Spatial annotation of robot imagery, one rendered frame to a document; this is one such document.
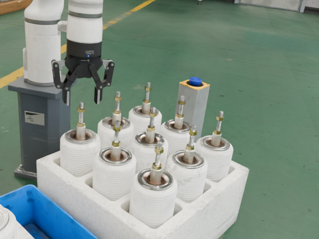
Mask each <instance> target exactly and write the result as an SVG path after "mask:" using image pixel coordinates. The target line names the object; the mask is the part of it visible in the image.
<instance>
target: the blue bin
mask: <svg viewBox="0 0 319 239"><path fill-rule="evenodd" d="M0 204H1V205H2V206H3V207H4V208H6V209H8V210H10V211H11V212H12V213H13V214H14V215H15V218H16V221H17V222H18V223H19V224H20V225H21V226H22V227H23V228H24V229H25V230H26V231H27V232H28V233H29V234H30V235H31V236H32V237H33V238H34V239H99V238H97V237H96V236H95V235H94V234H93V233H92V232H90V231H89V230H88V229H87V228H85V227H84V226H83V225H82V224H81V223H79V222H78V221H77V220H76V219H75V218H73V217H72V216H71V215H70V214H68V213H67V212H66V211H65V210H64V209H62V208H61V207H60V206H59V205H57V204H56V203H55V202H54V201H53V200H51V199H50V198H49V197H48V196H46V195H45V194H44V193H43V192H42V191H40V190H39V189H38V188H37V187H36V186H34V185H31V184H28V185H25V186H23V187H21V188H19V189H16V190H14V191H12V192H9V193H7V194H4V195H2V196H0Z"/></svg>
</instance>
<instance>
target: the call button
mask: <svg viewBox="0 0 319 239"><path fill-rule="evenodd" d="M189 82H190V84H192V85H200V84H201V83H202V80H201V79H200V78H197V77H190V78H189Z"/></svg>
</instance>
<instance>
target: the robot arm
mask: <svg viewBox="0 0 319 239"><path fill-rule="evenodd" d="M63 8H64V0H33V1H32V3H31V4H30V5H29V6H28V7H27V8H26V9H25V11H24V20H25V39H26V47H25V48H23V67H24V82H28V83H29V84H31V85H34V86H39V87H50V86H56V88H57V89H62V100H63V102H64V103H65V104H66V106H70V90H69V89H70V87H71V85H72V83H74V82H75V80H76V78H84V77H85V78H91V77H92V78H93V80H94V82H95V84H96V86H95V89H94V102H95V103H96V104H99V102H100V101H101V100H102V93H103V88H104V87H106V86H110V85H111V82H112V77H113V70H114V65H115V64H114V62H113V61H112V60H111V59H107V60H102V58H101V53H102V36H103V20H102V14H103V0H68V19H67V21H61V14H62V12H63ZM61 32H66V57H65V59H64V60H61ZM64 65H65V66H66V67H67V68H68V72H67V74H66V77H65V79H64V81H63V82H61V70H62V69H63V66H64ZM102 65H103V67H104V69H105V72H104V78H103V80H102V81H101V80H100V77H99V75H98V73H97V71H98V70H99V69H100V67H101V66H102Z"/></svg>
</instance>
